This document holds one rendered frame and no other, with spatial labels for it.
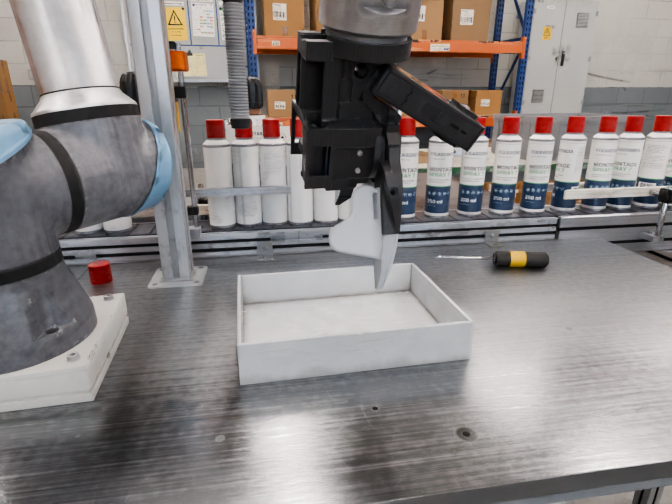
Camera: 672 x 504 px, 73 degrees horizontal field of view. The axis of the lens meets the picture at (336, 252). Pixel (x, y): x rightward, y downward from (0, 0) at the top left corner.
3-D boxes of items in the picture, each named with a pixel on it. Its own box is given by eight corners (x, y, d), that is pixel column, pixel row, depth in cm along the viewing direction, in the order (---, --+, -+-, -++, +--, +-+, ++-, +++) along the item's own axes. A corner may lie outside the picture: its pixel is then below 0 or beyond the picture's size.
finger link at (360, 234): (328, 293, 40) (319, 189, 40) (390, 287, 42) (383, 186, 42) (337, 297, 37) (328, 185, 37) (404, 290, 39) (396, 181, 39)
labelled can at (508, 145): (505, 209, 104) (516, 116, 97) (517, 215, 99) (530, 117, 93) (483, 210, 103) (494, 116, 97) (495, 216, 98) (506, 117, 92)
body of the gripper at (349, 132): (289, 158, 44) (293, 20, 37) (373, 155, 46) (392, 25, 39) (305, 198, 38) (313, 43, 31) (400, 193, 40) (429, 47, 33)
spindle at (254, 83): (267, 168, 153) (263, 77, 144) (268, 172, 145) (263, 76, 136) (240, 169, 152) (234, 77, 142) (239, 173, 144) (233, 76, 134)
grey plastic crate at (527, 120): (572, 149, 284) (579, 112, 276) (627, 157, 247) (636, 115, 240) (488, 152, 269) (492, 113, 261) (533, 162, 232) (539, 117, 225)
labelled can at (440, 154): (442, 212, 102) (450, 116, 95) (452, 218, 97) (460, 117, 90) (420, 213, 101) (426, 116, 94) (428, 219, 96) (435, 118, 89)
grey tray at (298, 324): (411, 291, 73) (413, 262, 72) (469, 359, 55) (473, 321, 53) (240, 306, 68) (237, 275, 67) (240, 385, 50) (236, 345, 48)
